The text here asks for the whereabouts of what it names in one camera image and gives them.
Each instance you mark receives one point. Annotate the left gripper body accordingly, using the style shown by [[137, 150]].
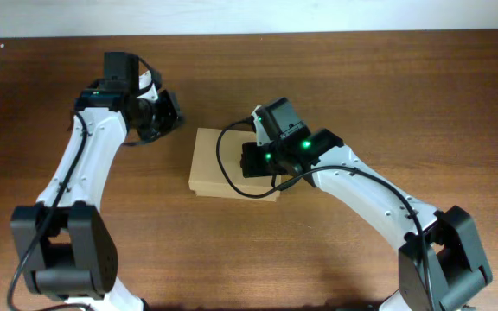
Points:
[[158, 117]]

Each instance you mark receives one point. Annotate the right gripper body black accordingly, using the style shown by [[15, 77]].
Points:
[[263, 160]]

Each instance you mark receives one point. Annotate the cardboard box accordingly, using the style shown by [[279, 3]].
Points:
[[206, 178]]

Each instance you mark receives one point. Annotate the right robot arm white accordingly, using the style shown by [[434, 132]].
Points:
[[442, 264]]

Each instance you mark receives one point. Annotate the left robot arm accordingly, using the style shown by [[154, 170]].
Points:
[[65, 250]]

